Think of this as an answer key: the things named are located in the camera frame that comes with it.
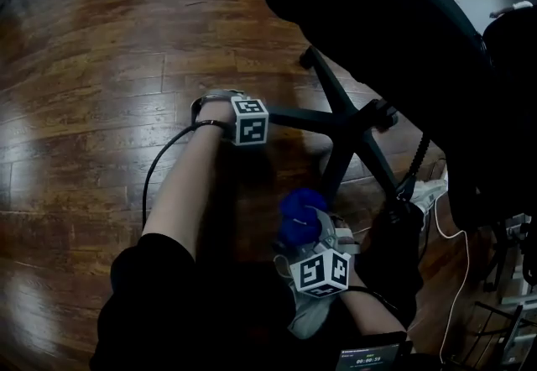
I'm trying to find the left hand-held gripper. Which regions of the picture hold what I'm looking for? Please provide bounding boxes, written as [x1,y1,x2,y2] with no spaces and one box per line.
[190,88,269,147]

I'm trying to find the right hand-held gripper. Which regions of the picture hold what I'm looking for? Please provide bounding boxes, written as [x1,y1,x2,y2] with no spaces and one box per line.
[273,209,362,299]

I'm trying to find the blue cloth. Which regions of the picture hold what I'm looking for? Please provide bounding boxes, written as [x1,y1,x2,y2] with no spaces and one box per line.
[279,187,328,247]

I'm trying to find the black office chair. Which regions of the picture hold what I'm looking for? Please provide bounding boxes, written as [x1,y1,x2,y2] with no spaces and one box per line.
[260,0,537,232]

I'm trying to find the person's right forearm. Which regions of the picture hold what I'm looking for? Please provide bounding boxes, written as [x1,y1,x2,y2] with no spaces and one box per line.
[339,272,408,337]

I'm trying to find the person's left forearm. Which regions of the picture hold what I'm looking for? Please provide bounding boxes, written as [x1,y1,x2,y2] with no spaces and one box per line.
[141,123,230,259]

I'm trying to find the person's left hand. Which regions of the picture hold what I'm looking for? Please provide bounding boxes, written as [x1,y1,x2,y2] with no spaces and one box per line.
[199,101,234,125]

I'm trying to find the person's white sneaker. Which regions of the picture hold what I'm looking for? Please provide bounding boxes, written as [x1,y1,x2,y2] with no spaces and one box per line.
[409,178,448,215]
[287,285,336,340]

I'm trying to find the person's black trousers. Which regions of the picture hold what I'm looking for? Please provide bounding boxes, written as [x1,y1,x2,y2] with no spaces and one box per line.
[196,142,425,341]

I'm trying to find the black smartphone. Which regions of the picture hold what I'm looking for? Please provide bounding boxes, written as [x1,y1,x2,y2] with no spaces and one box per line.
[335,331,414,371]

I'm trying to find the person's black shirt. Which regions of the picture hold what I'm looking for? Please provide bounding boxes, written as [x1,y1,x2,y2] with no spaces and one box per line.
[88,233,420,371]

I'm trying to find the black metal rack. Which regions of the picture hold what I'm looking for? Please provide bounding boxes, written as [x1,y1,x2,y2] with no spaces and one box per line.
[452,213,537,371]

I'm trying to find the black cable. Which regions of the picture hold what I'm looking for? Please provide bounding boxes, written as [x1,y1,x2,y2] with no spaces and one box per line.
[141,119,230,232]

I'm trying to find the white cable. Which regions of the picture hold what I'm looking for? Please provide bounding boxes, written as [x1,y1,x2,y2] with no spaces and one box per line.
[431,192,470,362]

